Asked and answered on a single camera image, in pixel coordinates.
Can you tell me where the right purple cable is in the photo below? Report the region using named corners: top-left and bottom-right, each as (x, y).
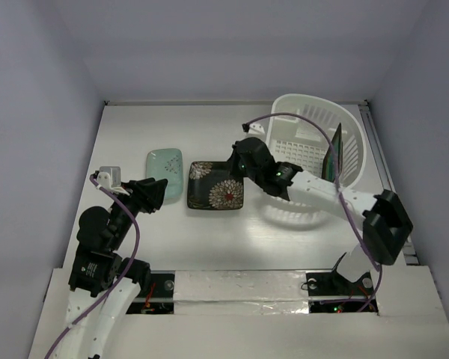
top-left (241, 113), bottom-right (382, 313)

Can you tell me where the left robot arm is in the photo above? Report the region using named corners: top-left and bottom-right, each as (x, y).
top-left (50, 171), bottom-right (168, 358)

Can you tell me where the white plastic dish rack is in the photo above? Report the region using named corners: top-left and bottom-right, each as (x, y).
top-left (266, 93), bottom-right (367, 187)

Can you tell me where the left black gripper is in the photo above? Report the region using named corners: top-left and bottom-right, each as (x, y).
top-left (110, 176), bottom-right (168, 248)

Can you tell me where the foil covered front board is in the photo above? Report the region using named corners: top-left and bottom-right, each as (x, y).
top-left (28, 265), bottom-right (449, 359)

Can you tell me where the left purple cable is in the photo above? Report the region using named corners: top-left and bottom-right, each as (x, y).
top-left (43, 174), bottom-right (141, 359)

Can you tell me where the light green speckled plate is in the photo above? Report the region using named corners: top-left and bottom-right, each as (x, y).
top-left (145, 148), bottom-right (184, 204)

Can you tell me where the black floral plate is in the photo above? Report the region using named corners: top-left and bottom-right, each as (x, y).
top-left (186, 161), bottom-right (244, 211)

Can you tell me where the black plain plate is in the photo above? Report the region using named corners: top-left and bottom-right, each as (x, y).
top-left (321, 123), bottom-right (343, 182)

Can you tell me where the purple cable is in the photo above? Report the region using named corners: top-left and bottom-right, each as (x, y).
top-left (43, 174), bottom-right (141, 359)
top-left (241, 113), bottom-right (382, 313)

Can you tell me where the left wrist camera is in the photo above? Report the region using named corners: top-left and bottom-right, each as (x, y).
top-left (97, 166), bottom-right (121, 191)

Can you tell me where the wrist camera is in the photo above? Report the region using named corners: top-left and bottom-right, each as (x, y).
top-left (242, 122), bottom-right (266, 135)
top-left (97, 166), bottom-right (121, 191)

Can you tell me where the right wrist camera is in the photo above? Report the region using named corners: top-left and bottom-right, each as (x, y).
top-left (242, 122), bottom-right (266, 135)

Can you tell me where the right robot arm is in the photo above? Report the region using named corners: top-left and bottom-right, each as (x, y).
top-left (228, 137), bottom-right (414, 293)

